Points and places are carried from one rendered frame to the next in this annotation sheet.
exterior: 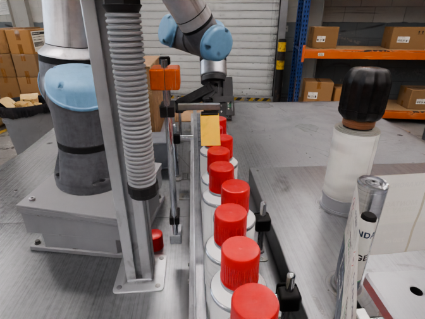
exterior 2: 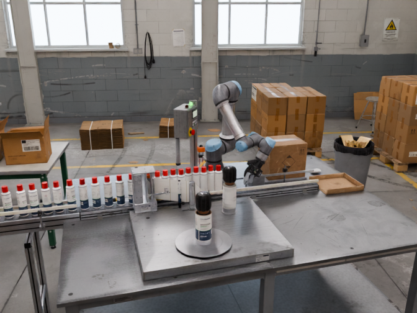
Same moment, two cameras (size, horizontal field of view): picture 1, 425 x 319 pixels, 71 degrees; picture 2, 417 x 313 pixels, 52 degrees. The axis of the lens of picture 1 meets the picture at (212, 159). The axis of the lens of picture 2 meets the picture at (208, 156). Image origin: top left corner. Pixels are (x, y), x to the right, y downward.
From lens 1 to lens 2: 2.75 m
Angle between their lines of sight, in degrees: 71
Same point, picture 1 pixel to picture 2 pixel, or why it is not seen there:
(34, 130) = (344, 163)
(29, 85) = (401, 129)
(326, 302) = (186, 207)
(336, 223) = (218, 210)
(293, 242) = not seen: hidden behind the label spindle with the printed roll
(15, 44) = (404, 95)
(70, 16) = (224, 127)
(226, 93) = (256, 165)
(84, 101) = (207, 148)
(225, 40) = (239, 146)
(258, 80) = not seen: outside the picture
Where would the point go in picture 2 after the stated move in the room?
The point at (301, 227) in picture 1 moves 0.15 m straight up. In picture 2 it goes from (213, 205) to (213, 183)
